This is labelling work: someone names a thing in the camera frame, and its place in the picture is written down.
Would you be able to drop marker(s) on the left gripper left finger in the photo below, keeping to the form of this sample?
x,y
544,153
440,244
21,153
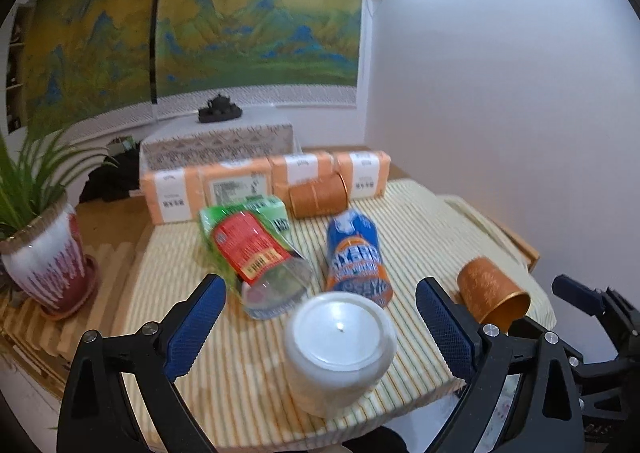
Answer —
x,y
96,413

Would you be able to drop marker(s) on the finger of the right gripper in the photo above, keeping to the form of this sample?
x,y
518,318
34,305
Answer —
x,y
617,316

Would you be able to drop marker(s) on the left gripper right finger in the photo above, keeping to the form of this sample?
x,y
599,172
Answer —
x,y
482,356

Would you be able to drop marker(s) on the white paper cup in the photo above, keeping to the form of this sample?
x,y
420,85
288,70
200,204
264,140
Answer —
x,y
337,346

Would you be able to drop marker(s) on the orange cup near front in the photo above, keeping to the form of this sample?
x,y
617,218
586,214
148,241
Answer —
x,y
490,295

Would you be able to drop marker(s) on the orange cup by tissues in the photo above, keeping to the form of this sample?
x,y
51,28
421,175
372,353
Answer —
x,y
321,197

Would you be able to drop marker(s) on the corrugated wooden mat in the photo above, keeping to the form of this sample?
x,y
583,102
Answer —
x,y
28,326

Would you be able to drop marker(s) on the red pot saucer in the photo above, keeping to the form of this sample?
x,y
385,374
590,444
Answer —
x,y
92,280

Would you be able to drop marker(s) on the red white ceramic pot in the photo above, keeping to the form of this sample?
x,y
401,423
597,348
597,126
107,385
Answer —
x,y
47,259

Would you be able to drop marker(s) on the red green label bottle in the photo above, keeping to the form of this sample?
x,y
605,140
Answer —
x,y
271,282

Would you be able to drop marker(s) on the striped yellow tablecloth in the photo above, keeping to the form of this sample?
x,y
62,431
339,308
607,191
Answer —
x,y
236,388

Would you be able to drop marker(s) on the orange tissue pack far left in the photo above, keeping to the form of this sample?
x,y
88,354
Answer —
x,y
173,195

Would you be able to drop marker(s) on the orange tissue pack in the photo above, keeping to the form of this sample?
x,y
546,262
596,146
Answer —
x,y
290,170
173,195
364,172

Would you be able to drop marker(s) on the green tissue pack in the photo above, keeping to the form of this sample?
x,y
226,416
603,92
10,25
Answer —
x,y
230,232

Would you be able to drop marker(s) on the blue orange drink bottle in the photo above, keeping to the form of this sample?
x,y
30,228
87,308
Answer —
x,y
355,263

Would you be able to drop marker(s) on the green potted plant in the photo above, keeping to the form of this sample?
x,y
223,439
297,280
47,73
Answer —
x,y
38,174

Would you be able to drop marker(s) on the orange tissue pack right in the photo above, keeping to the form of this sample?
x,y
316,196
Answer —
x,y
364,172

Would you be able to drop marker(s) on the orange tissue pack middle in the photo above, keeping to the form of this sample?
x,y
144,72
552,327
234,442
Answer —
x,y
290,170

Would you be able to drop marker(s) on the left landscape painting blind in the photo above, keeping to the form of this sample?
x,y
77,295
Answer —
x,y
84,58

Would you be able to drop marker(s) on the landscape painting blind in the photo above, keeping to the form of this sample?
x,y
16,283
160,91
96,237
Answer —
x,y
217,44
84,58

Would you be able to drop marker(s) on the right landscape painting blind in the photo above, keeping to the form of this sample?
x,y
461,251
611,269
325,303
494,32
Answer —
x,y
217,44

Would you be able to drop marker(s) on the wooden wall shelf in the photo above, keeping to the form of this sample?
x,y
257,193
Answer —
x,y
16,111

